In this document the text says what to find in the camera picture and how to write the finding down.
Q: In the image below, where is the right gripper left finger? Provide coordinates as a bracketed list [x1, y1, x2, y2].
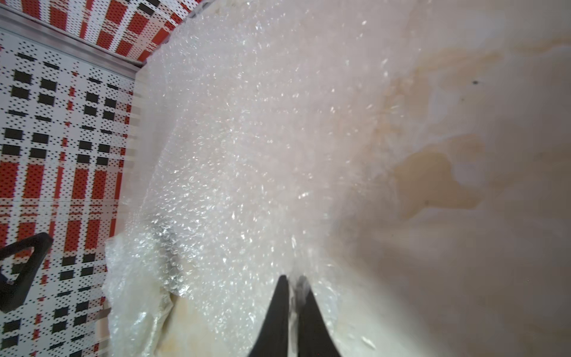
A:
[248, 275, 290, 357]

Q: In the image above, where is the bubble plate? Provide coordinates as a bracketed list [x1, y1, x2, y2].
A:
[103, 1, 415, 356]

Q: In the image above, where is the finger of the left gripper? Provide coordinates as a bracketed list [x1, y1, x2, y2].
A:
[1, 233, 54, 312]

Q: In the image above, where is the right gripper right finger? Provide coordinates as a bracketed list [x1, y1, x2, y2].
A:
[296, 276, 341, 357]

